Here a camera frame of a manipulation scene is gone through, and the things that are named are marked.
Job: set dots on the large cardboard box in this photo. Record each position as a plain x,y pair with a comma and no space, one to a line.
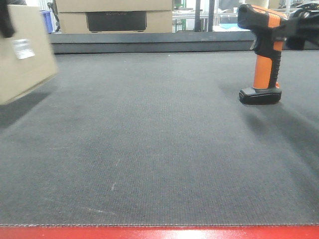
113,5
76,23

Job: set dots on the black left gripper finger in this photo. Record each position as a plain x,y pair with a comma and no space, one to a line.
6,26

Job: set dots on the brown cardboard package box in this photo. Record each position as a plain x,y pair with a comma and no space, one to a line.
26,59

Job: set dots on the blue plastic bin background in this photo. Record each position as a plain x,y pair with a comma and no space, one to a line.
47,18

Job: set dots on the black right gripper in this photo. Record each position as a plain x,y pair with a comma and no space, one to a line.
302,27

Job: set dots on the large cardboard box lower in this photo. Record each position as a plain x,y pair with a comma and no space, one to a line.
76,23

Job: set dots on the white barcode label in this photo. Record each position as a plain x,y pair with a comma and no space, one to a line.
22,48

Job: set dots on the black vertical posts background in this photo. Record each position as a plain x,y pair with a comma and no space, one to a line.
199,16

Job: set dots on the orange black barcode scanner gun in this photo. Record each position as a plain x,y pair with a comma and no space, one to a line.
262,22

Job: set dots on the red metal work table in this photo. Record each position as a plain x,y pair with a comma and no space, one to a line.
259,232

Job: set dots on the large cardboard box upper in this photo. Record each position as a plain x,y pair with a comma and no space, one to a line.
113,5

